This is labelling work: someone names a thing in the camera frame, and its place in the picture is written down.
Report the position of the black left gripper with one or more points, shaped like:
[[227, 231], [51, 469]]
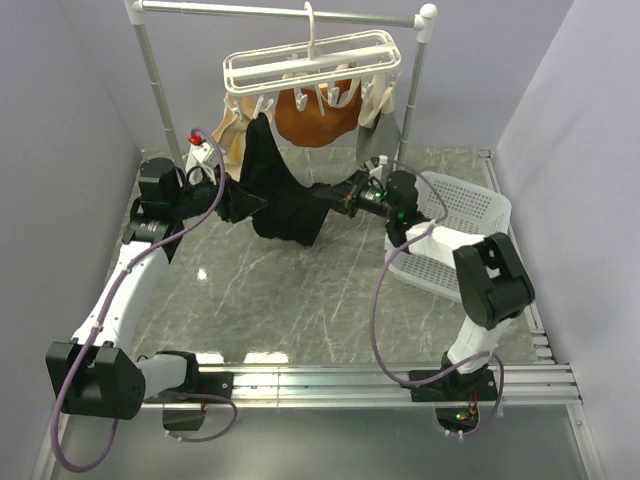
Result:
[[234, 205]]

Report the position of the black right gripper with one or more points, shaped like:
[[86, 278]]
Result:
[[346, 195]]

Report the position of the black underwear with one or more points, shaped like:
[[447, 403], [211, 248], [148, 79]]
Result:
[[293, 212]]

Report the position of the white plastic clip hanger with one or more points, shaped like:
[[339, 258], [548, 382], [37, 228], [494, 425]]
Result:
[[333, 67]]

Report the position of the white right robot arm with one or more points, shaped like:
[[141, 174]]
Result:
[[494, 285]]

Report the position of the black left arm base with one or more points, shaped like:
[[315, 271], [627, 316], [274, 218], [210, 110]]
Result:
[[209, 389]]

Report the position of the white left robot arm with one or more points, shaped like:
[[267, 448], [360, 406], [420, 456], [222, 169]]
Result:
[[93, 374]]

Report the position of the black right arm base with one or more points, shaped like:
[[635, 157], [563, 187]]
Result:
[[477, 396]]

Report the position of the cream grey hanging underwear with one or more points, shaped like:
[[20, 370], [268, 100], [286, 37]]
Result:
[[378, 130]]

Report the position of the orange hanging underwear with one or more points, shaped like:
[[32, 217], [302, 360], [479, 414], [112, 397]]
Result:
[[319, 124]]

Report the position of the beige hanging underwear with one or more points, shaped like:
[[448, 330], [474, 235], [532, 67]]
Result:
[[235, 130]]

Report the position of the white plastic laundry basket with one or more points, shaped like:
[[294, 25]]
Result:
[[474, 212]]

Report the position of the white metal clothes rack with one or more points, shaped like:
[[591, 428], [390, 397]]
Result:
[[328, 24]]

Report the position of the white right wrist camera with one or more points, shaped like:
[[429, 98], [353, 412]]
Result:
[[377, 167]]

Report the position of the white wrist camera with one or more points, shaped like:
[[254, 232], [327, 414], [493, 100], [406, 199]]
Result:
[[201, 161], [377, 167]]

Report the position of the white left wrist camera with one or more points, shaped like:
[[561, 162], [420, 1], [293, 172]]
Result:
[[201, 161]]

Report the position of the aluminium front rail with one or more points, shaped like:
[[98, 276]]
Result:
[[366, 386]]

